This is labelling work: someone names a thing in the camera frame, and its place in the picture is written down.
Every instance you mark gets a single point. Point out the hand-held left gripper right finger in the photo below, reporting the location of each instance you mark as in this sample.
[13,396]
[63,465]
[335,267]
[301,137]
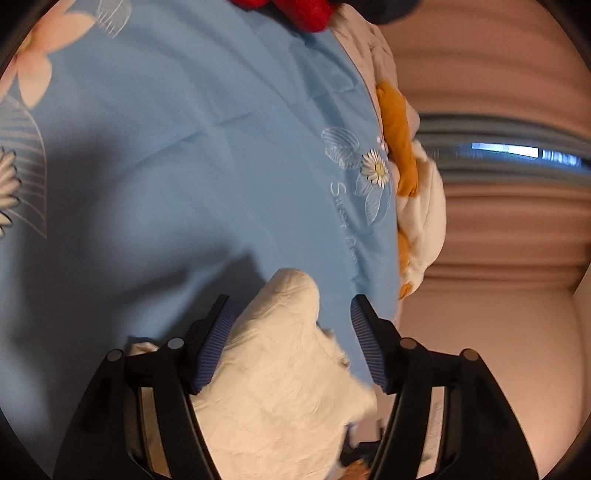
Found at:
[369,346]

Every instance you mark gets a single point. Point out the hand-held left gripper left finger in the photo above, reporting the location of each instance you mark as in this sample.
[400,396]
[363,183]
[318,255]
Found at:
[212,346]

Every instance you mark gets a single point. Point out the white quilted jacket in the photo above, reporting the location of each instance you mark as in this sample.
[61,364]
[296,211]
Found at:
[277,392]

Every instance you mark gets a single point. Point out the white and orange goose plush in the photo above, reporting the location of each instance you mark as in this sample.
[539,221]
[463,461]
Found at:
[425,207]

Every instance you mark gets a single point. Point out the teal curtain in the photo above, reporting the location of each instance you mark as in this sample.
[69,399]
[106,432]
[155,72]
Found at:
[461,170]

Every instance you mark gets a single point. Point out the blue floral blanket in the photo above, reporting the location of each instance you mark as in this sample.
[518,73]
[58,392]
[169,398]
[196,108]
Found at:
[184,138]

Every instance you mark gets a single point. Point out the lilac grey bed sheet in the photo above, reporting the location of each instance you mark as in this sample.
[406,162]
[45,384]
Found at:
[364,55]

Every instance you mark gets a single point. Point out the beige curtain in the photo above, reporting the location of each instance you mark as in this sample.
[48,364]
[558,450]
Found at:
[485,69]

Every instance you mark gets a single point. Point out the folded navy garment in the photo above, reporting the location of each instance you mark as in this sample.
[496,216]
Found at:
[388,9]

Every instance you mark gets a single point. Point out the folded red quilted jacket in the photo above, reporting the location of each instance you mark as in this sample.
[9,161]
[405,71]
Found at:
[304,11]

